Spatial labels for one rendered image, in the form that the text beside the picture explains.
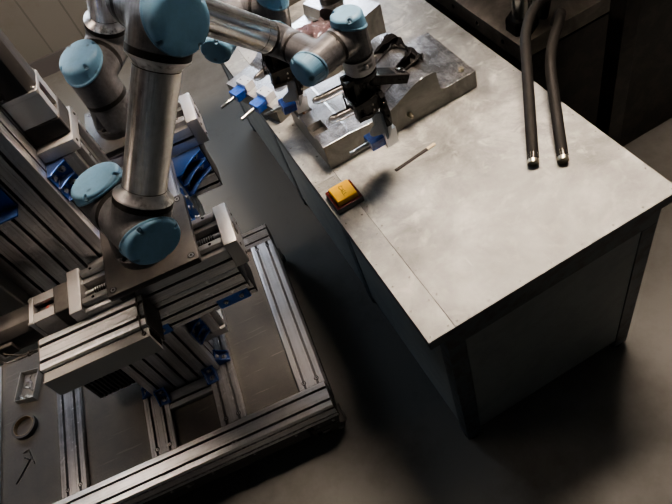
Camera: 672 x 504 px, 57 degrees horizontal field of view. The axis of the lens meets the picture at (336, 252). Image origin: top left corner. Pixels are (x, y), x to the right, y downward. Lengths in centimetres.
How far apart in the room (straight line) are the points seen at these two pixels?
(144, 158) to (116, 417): 135
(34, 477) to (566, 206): 192
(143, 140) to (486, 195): 87
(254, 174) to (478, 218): 168
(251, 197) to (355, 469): 139
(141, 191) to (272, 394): 110
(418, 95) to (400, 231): 42
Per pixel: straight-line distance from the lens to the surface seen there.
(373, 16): 215
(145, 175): 120
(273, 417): 208
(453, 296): 146
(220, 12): 134
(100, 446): 236
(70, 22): 446
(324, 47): 137
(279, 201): 289
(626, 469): 216
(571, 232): 156
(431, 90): 182
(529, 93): 177
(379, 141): 162
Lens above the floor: 205
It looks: 52 degrees down
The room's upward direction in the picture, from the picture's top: 23 degrees counter-clockwise
